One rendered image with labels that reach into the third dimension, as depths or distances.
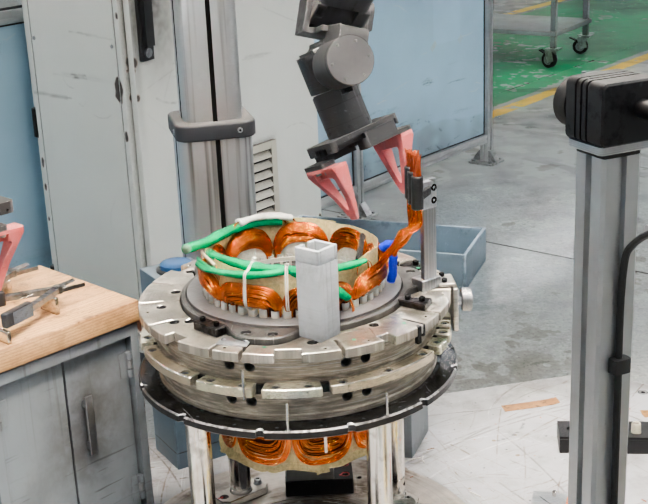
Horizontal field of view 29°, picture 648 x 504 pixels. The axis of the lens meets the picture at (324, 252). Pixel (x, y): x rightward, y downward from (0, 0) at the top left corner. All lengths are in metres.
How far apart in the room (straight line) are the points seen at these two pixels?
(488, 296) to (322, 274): 3.18
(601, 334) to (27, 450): 0.72
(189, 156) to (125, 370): 0.40
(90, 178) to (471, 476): 2.27
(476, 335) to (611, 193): 3.20
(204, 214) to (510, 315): 2.52
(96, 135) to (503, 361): 1.37
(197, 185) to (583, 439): 0.94
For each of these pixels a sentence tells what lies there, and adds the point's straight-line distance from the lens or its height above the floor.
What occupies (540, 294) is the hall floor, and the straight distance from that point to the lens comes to 4.33.
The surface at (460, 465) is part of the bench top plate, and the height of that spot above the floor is 0.78.
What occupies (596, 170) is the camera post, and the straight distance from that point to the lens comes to 0.79.
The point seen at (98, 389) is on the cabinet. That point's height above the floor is 0.98.
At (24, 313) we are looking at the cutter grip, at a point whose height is 1.09.
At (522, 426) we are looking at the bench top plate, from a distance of 1.70.
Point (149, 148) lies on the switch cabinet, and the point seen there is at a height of 0.71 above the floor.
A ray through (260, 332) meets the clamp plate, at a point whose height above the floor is 1.10.
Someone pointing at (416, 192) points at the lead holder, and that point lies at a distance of 1.21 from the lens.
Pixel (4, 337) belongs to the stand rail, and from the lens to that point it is 1.31.
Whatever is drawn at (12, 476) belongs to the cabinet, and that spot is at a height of 0.92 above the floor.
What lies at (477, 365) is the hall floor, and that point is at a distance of 3.78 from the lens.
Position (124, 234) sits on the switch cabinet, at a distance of 3.62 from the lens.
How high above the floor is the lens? 1.55
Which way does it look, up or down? 19 degrees down
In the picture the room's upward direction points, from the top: 2 degrees counter-clockwise
